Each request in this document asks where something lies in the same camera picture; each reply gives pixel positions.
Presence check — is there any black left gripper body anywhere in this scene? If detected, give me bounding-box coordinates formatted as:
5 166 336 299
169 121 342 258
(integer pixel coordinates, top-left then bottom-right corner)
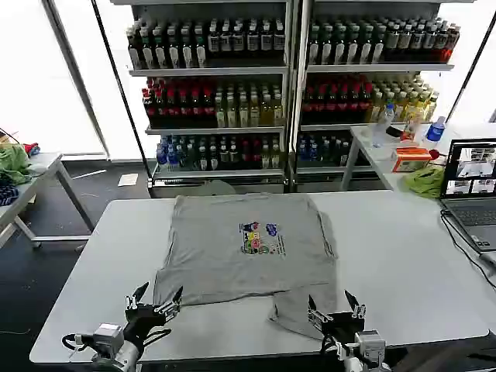
122 304 174 348

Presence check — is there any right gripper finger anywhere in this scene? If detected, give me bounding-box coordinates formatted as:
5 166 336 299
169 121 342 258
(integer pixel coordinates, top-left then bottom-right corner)
307 294 334 331
343 289 367 319

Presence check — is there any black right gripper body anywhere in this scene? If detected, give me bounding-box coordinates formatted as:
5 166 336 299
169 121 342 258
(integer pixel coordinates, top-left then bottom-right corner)
320 311 367 346

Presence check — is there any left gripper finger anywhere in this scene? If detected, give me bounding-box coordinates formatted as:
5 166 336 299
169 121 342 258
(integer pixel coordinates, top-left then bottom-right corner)
124 281 150 311
153 286 184 321

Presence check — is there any grey printed T-shirt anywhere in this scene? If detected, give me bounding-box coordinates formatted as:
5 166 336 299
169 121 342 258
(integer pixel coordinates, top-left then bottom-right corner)
152 192 339 341

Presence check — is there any round grey disc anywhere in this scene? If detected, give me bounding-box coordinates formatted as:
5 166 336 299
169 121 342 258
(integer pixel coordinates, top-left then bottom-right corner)
197 179 238 198

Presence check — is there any white stick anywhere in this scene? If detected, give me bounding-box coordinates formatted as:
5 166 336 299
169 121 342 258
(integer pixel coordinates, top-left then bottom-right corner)
71 168 107 181

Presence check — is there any green crumpled cloth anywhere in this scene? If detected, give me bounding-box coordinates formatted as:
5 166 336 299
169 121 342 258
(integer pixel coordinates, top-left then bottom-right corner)
0 143 35 186
402 165 446 199

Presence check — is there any white side table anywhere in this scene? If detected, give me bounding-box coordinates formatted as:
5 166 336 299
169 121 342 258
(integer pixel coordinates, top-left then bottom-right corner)
339 122 496 194

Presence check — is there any orange cardboard box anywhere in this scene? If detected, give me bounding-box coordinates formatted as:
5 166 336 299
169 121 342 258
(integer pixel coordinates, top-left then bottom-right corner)
391 146 433 174

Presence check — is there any grey metal-legged side table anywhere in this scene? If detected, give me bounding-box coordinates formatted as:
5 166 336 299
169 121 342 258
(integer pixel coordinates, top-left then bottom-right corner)
0 151 96 250

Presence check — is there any grey open laptop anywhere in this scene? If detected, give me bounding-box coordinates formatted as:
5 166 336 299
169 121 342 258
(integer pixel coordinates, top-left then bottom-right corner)
439 137 496 253

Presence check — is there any blue patterned cloth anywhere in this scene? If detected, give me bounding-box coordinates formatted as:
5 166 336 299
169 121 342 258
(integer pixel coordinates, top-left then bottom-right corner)
0 183 20 207

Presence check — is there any clear water bottle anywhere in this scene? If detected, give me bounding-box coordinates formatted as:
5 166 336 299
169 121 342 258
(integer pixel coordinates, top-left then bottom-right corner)
370 102 396 150

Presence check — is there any orange snack pack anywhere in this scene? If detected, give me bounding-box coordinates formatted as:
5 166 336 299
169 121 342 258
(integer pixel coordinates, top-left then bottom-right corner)
399 110 423 143

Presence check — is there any blue-label water bottle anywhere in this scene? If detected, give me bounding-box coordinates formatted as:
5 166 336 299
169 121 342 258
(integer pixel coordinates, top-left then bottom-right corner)
424 115 447 150

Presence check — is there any black slanted pole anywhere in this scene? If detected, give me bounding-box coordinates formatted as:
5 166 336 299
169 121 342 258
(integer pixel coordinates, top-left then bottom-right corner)
89 0 153 188
444 30 496 123

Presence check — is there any metal shelf rack with bottles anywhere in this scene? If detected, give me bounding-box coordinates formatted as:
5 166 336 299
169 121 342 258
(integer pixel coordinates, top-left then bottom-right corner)
110 0 296 195
294 0 463 191

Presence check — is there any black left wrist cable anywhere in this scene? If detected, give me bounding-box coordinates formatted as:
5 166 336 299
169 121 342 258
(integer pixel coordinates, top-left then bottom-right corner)
61 328 172 353

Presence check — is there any black laptop cable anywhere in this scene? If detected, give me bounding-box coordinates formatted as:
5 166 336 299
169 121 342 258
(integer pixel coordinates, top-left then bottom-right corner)
439 208 496 292

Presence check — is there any grey window frame post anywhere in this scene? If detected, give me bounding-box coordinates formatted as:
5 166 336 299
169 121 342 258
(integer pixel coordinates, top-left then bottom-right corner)
40 0 112 160

